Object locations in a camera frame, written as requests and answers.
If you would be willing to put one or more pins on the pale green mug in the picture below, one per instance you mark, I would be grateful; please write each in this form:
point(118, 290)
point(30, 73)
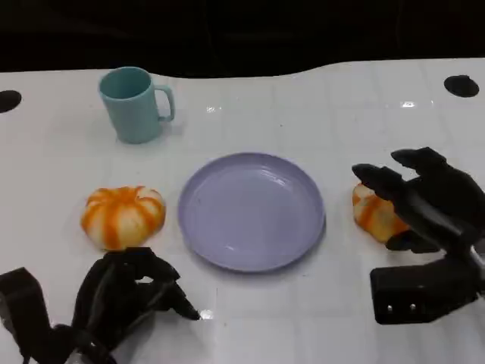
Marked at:
point(130, 113)

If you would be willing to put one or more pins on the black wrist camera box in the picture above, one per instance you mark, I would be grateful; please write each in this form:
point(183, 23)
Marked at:
point(417, 292)
point(20, 299)

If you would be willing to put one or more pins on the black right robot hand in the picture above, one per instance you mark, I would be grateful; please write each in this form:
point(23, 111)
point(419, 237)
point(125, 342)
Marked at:
point(447, 201)

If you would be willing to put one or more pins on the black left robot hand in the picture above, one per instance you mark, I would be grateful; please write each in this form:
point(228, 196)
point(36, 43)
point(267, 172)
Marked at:
point(106, 295)

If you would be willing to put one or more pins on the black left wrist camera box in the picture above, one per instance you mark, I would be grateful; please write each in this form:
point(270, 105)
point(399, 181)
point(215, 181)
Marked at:
point(20, 299)

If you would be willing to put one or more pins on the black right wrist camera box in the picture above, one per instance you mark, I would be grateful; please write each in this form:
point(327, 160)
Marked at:
point(417, 292)

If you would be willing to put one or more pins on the orange and white bread roll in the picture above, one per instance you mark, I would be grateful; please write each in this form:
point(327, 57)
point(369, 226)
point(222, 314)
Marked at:
point(121, 218)
point(373, 218)

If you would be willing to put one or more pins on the lilac plate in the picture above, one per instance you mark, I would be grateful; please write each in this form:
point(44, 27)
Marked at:
point(250, 212)

